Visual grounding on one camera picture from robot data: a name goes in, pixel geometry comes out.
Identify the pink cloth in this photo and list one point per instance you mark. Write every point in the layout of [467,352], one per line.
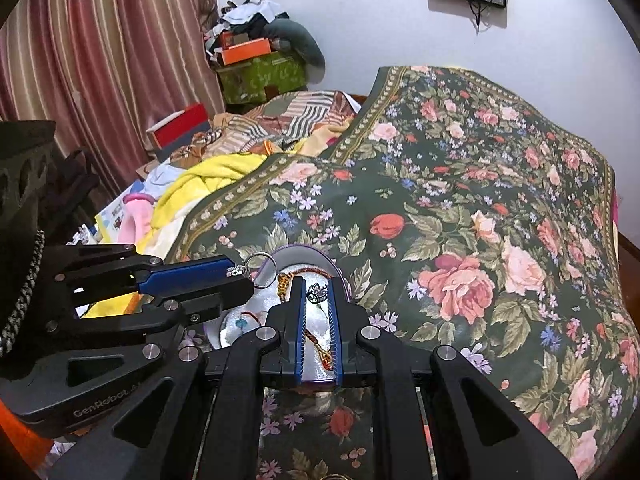
[136,215]

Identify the pile of clothes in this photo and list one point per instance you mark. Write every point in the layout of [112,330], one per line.
[245,10]

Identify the striped pink curtain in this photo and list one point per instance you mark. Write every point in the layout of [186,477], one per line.
[100,60]

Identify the purple heart-shaped tin box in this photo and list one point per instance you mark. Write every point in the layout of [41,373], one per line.
[310,262]

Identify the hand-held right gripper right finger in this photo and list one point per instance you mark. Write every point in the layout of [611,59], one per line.
[334,320]

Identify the orange object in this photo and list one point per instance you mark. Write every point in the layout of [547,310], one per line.
[20,430]

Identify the yellow blanket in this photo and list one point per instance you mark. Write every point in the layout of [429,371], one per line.
[210,175]

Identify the red and white box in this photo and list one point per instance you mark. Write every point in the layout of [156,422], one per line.
[182,125]

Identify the green patterned box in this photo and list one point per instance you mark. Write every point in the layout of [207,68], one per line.
[260,80]

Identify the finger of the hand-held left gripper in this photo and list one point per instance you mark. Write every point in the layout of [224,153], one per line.
[215,300]
[190,272]

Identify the pink blanket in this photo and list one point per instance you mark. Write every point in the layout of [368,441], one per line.
[614,210]

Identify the black metal frame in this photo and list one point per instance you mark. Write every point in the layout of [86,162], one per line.
[75,180]

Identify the orange box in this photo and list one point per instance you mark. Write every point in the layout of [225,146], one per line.
[245,52]

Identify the striped patterned quilt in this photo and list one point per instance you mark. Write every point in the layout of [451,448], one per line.
[280,115]

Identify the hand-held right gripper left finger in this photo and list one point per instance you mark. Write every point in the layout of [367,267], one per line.
[300,310]

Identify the floral blanket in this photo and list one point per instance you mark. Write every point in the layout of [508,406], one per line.
[450,185]

